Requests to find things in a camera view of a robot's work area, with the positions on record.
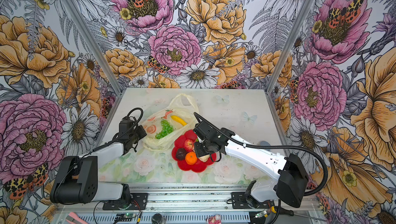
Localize small pink white toy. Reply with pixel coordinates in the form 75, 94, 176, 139
206, 214, 222, 224

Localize black-handled screwdriver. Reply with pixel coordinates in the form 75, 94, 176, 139
271, 206, 326, 222

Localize green circuit board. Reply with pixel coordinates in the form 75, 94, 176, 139
114, 213, 137, 222

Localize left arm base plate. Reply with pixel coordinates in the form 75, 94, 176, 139
102, 193, 149, 211

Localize green fake grapes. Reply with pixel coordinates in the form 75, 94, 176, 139
155, 119, 174, 139

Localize black corrugated cable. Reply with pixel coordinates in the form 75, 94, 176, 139
193, 112, 329, 224

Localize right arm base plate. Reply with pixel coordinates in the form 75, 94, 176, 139
227, 192, 270, 209

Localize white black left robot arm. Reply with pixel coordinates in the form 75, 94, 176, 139
50, 117, 146, 209

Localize beige fake garlic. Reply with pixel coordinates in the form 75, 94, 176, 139
198, 155, 210, 163

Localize red fake fruit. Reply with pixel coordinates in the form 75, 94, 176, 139
184, 139, 195, 153

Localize pink tool handle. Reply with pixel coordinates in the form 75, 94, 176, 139
65, 212, 88, 224

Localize yellow fake banana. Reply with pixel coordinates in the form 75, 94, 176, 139
171, 115, 187, 127

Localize brown fake fruit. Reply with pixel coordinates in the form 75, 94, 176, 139
175, 148, 187, 161

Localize black round knob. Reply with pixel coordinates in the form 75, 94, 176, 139
151, 213, 166, 224

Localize red flower-shaped plate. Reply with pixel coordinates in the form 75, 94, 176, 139
171, 130, 217, 173

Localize aluminium rail frame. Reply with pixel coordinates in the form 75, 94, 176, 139
52, 180, 322, 224

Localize orange fake fruit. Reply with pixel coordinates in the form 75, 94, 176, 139
185, 151, 198, 165

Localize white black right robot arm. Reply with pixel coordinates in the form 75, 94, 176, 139
193, 121, 308, 208

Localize translucent cream plastic bag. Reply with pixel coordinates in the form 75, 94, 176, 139
142, 94, 199, 152

